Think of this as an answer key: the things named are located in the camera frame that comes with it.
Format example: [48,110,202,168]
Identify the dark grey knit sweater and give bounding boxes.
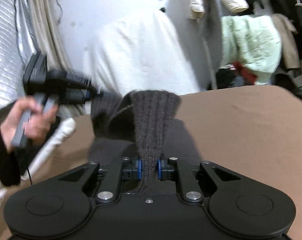
[87,89,204,195]

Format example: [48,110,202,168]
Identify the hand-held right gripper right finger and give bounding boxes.
[156,156,241,203]

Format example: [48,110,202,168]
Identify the beige coat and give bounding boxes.
[272,14,301,71]

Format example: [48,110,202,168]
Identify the beige curtain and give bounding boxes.
[26,0,71,73]

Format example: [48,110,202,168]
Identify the black cable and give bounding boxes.
[27,166,34,187]

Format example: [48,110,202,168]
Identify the silver quilted insulation sheet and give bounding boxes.
[0,0,41,115]

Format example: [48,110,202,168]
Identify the person's left forearm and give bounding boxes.
[0,124,22,187]

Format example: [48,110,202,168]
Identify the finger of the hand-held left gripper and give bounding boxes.
[68,87,105,104]

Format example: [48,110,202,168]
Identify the pile of dark clothes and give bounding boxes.
[215,65,244,90]

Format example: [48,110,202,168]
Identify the black hanging clothes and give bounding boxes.
[241,0,302,30]

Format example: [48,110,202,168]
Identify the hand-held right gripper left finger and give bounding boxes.
[58,156,143,205]

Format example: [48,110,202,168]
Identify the red cloth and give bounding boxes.
[232,61,258,85]

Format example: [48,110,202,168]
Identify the mint green quilted jacket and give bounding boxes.
[220,15,283,85]

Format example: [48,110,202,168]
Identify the white cover sheet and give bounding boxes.
[82,12,204,98]

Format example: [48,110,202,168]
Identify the person's left hand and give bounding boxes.
[0,97,59,153]

